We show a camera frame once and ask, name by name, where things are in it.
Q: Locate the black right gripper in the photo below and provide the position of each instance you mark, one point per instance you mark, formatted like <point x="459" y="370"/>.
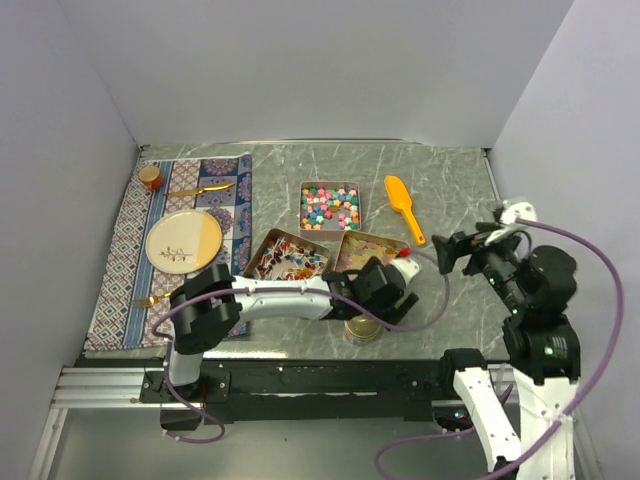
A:
<point x="448" y="246"/>

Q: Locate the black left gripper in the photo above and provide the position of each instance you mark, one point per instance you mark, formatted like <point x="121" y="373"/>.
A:
<point x="386" y="307"/>

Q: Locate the round wooden jar lid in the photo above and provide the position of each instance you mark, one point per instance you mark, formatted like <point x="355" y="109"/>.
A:
<point x="362" y="326"/>

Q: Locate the yellow plastic scoop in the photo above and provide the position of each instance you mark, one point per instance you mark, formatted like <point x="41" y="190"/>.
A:
<point x="401" y="203"/>

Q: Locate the gold tin of lollipops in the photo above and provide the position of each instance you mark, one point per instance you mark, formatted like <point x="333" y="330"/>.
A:
<point x="284" y="256"/>

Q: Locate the clear glass jar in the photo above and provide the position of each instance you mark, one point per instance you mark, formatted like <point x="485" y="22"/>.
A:
<point x="359" y="340"/>

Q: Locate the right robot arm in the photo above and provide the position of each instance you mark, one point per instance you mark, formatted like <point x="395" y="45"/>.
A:
<point x="543" y="349"/>

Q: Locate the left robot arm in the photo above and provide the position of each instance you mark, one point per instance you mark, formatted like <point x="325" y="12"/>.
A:
<point x="205" y="309"/>

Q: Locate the yellow tin of popsicle candies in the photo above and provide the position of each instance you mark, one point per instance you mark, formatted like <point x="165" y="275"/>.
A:
<point x="357" y="247"/>

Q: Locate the pink tin of star candies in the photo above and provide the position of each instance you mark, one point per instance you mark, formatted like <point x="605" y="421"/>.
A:
<point x="329" y="208"/>

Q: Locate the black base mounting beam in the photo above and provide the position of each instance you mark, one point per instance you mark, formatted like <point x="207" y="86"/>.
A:
<point x="233" y="391"/>

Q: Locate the yellow round plate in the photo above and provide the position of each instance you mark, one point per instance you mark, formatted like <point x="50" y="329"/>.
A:
<point x="183" y="242"/>

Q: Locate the gold knife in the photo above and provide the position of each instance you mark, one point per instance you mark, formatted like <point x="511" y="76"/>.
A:
<point x="200" y="190"/>

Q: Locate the gold fork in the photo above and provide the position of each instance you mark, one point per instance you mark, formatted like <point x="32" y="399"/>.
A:
<point x="150" y="300"/>

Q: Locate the orange cup with lid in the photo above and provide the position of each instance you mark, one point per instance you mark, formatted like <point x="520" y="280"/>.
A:
<point x="151" y="177"/>

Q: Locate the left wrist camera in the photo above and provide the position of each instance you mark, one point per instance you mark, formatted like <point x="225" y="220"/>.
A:
<point x="406" y="265"/>

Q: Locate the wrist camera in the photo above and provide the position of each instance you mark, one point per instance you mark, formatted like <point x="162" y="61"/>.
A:
<point x="508" y="216"/>
<point x="406" y="265"/>

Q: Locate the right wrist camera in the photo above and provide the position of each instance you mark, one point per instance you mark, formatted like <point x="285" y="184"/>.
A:
<point x="508" y="216"/>

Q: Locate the aluminium rail frame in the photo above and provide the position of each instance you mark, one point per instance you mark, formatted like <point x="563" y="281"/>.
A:
<point x="451" y="192"/>

